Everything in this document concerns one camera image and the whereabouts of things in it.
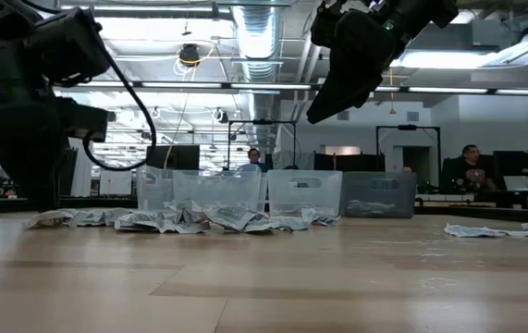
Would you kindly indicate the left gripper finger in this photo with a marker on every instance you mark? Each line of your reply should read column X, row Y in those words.
column 37, row 180

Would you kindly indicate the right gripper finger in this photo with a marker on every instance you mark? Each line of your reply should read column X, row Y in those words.
column 333, row 92
column 360, row 94

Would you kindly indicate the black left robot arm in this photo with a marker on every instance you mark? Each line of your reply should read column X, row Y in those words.
column 60, row 46

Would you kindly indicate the black room divider panel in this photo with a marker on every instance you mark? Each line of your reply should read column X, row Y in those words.
column 71, row 176

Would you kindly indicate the white building pillar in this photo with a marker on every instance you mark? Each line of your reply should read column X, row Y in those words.
column 85, row 180

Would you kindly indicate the black low partition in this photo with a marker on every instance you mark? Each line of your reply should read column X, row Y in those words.
column 347, row 163

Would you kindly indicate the white cabinet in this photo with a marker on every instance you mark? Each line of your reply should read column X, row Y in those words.
column 115, row 182

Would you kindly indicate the grey plastic bin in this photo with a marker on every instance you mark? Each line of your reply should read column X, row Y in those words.
column 379, row 189

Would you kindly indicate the person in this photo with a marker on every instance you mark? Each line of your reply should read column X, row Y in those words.
column 255, row 157
column 471, row 176

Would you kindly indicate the small clear plastic bin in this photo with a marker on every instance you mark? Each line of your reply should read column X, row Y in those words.
column 305, row 199

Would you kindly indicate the long white bandage wrapper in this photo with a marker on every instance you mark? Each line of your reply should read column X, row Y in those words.
column 370, row 208

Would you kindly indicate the long ceiling light bar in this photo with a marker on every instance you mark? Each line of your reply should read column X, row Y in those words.
column 199, row 85

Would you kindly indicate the black monitor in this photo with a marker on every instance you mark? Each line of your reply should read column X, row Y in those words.
column 180, row 157

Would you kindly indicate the large clear plastic bin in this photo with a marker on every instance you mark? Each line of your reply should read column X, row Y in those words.
column 217, row 185

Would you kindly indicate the black desk monitors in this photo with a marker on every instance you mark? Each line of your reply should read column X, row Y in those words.
column 513, row 163

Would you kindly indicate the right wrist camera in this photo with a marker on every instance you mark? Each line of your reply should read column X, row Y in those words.
column 323, row 23

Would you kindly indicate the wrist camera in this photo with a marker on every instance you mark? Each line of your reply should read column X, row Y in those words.
column 85, row 122
column 323, row 23

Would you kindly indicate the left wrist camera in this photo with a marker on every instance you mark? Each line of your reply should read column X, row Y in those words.
column 85, row 122

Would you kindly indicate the silver ventilation duct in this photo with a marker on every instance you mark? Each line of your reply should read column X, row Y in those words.
column 256, row 37

